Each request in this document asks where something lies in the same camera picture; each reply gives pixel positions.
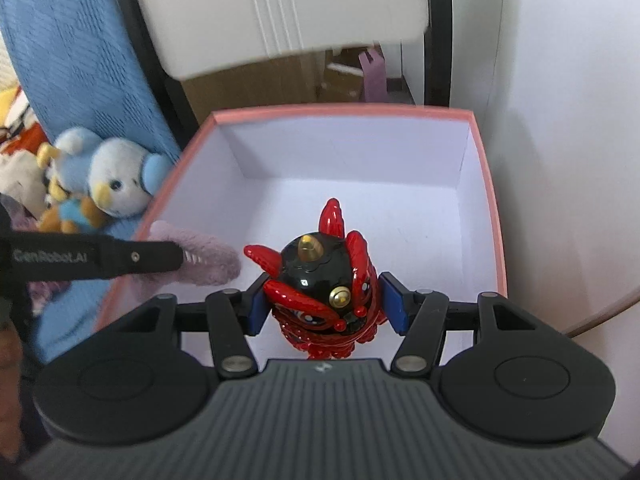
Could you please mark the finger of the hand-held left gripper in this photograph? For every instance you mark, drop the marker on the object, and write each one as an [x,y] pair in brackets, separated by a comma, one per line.
[145,257]

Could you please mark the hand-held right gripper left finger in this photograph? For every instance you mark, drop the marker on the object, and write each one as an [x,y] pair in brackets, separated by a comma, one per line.
[256,310]

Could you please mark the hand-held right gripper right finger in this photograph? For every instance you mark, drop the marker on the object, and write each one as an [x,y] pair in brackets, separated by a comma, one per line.
[392,305]

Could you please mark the brown bear plush toy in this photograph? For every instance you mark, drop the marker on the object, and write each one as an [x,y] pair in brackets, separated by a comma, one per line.
[67,217]

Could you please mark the purple fuzzy plush toy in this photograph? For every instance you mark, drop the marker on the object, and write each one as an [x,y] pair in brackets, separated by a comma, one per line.
[212,266]

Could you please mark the red lion figurine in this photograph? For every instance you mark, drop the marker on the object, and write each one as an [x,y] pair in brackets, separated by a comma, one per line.
[320,285]

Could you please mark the white and blue plush toy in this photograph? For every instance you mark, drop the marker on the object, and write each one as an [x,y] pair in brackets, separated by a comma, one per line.
[117,177]

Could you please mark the pink cardboard box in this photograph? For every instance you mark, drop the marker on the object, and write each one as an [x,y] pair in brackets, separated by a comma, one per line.
[350,160]

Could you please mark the cream plush toy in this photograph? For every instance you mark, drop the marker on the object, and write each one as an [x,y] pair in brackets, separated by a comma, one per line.
[20,182]

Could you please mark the striped printed blanket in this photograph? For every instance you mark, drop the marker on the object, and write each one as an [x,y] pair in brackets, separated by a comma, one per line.
[17,130]

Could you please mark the blue knitted cloth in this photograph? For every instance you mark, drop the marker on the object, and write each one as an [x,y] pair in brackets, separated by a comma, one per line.
[90,60]

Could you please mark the white folding chair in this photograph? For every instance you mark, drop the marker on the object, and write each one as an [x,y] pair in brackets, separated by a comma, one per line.
[275,5]

